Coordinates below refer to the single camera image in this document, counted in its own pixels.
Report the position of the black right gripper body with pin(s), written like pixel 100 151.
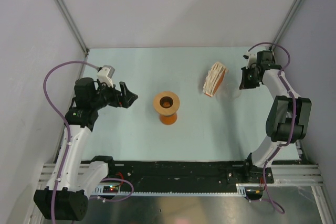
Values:
pixel 249 80

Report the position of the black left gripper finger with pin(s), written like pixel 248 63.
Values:
pixel 126 102
pixel 126 92

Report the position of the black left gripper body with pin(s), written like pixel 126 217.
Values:
pixel 107 96

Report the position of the orange carafe with wooden collar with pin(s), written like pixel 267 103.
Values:
pixel 166 104

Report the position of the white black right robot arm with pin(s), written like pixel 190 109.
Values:
pixel 287 120

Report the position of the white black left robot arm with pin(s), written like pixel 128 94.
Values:
pixel 66 194

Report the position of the orange coffee filter package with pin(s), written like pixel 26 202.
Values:
pixel 214 78

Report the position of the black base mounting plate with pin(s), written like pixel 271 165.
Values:
pixel 178 176

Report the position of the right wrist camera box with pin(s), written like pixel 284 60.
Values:
pixel 251 59

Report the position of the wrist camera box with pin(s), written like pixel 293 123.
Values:
pixel 104 76
pixel 251 59

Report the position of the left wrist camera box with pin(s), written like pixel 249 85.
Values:
pixel 104 76

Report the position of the right grey frame post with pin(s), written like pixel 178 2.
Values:
pixel 290 15

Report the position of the white slotted cable duct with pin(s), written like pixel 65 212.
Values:
pixel 240 192

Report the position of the grey aluminium frame rail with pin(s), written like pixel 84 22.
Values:
pixel 72 25

